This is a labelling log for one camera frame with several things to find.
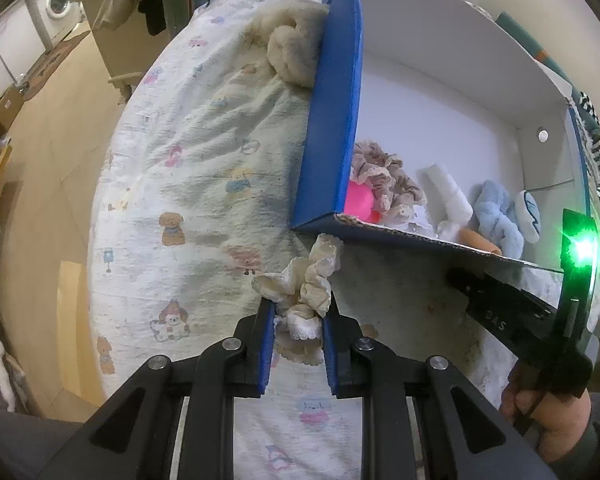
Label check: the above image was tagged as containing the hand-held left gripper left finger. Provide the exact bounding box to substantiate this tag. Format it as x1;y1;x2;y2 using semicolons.
35;299;277;480

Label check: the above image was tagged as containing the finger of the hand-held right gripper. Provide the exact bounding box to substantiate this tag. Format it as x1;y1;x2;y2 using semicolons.
447;266;563;361

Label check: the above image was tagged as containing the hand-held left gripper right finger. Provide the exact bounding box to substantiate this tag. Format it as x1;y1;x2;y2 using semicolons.
324;304;561;480

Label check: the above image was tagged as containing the orange stick toy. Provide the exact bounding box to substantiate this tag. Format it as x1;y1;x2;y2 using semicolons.
459;227;503;256

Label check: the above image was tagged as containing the cream lace scrunchie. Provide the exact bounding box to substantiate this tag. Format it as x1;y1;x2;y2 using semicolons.
251;232;345;366

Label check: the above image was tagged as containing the light blue fluffy cloth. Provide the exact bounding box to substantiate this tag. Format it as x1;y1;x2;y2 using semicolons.
467;179;526;260

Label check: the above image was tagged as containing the white sock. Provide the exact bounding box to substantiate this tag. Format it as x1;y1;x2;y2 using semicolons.
416;161;475;241

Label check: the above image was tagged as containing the pink ball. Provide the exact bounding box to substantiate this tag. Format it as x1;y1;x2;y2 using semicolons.
344;181;381;223

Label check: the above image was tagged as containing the brown scrunchie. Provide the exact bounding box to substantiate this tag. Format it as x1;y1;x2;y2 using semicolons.
350;140;427;221

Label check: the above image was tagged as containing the blue cardboard box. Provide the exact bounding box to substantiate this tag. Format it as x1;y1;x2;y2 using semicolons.
290;0;598;273

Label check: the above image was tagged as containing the person's right hand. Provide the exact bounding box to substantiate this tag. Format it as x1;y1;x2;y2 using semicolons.
500;360;593;461

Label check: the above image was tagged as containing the black white striped cloth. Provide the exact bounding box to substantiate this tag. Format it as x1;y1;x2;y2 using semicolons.
572;91;600;256

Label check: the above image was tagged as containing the printed bed sheet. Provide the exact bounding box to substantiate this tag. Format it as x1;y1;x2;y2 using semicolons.
87;0;596;480

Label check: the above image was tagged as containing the beige fluffy plush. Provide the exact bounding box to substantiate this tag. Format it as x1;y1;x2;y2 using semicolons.
252;0;331;88

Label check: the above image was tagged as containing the dark cloth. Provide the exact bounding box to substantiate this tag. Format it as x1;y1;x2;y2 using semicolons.
137;0;173;36

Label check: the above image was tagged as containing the brown doormat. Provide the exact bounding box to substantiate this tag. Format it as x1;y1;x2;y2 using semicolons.
17;30;91;91

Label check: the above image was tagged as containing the white base cabinet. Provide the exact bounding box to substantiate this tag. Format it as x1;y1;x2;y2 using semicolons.
0;2;48;93

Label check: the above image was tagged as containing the white washing machine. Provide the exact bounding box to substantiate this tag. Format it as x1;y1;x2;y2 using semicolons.
31;0;86;43

